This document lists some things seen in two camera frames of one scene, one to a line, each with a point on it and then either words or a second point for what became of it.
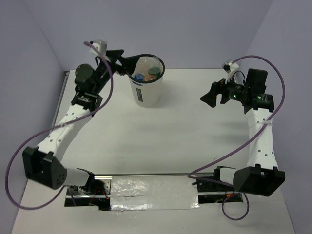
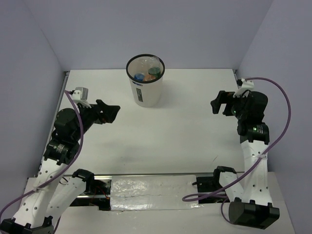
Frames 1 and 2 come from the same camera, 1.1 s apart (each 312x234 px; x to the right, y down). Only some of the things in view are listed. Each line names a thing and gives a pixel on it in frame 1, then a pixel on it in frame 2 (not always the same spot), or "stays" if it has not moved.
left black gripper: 129,63 -> 108,113
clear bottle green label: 154,66 stays
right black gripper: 217,87 -> 224,97
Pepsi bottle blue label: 139,77 stays
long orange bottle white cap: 148,77 stays
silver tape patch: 130,193 stays
